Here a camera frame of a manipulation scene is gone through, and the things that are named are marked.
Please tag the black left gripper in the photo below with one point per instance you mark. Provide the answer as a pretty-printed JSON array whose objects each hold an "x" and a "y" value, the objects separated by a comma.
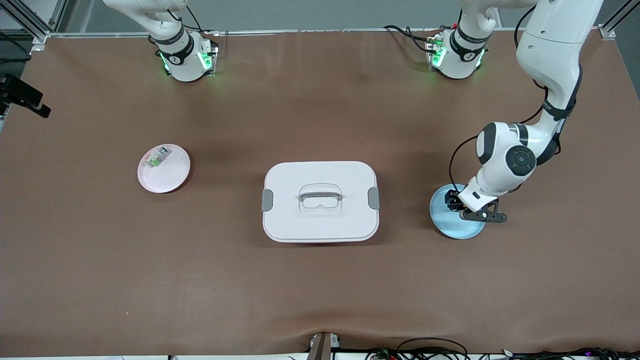
[{"x": 454, "y": 201}]

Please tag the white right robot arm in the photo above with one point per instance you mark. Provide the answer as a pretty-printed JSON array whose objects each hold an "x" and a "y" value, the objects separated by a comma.
[{"x": 182, "y": 67}]

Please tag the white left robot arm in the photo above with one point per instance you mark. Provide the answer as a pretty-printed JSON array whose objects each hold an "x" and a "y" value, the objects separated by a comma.
[{"x": 550, "y": 45}]

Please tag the light blue round plate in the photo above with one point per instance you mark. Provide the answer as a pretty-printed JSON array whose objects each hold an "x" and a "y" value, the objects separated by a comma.
[{"x": 460, "y": 230}]

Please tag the grey container latch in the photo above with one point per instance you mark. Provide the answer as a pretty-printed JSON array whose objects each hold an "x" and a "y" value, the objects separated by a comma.
[
  {"x": 374, "y": 198},
  {"x": 267, "y": 200}
]

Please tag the white lidded container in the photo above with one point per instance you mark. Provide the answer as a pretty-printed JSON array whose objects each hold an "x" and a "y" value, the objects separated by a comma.
[{"x": 320, "y": 227}]

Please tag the pink round plate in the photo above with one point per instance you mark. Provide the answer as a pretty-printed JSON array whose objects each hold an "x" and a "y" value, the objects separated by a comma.
[{"x": 167, "y": 181}]

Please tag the aluminium frame post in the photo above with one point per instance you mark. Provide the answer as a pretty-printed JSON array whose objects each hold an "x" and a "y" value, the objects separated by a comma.
[
  {"x": 607, "y": 32},
  {"x": 41, "y": 40}
]

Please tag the green clear switch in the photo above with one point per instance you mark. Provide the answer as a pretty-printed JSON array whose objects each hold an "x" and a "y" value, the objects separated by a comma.
[{"x": 156, "y": 160}]

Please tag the metal table bracket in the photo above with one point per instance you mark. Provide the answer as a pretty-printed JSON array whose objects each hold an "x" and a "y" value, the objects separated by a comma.
[{"x": 320, "y": 347}]

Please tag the aluminium table edge rail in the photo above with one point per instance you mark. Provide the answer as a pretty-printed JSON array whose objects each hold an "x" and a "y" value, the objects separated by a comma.
[{"x": 300, "y": 31}]

